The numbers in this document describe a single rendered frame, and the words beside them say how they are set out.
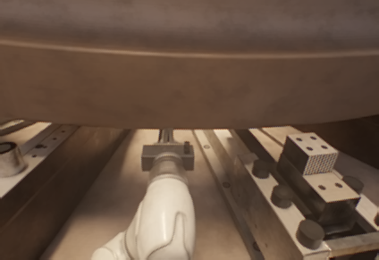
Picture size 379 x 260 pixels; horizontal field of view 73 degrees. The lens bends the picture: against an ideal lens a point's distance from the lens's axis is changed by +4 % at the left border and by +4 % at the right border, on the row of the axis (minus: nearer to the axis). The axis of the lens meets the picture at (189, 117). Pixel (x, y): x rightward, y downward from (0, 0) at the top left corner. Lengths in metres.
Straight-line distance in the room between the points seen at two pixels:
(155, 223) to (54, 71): 0.59
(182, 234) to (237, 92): 0.52
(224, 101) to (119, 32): 0.40
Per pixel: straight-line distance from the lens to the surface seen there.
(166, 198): 0.47
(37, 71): 0.91
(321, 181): 0.94
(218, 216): 1.31
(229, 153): 1.45
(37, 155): 1.14
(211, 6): 0.89
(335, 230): 1.05
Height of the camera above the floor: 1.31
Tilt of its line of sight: 29 degrees down
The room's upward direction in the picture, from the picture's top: 3 degrees clockwise
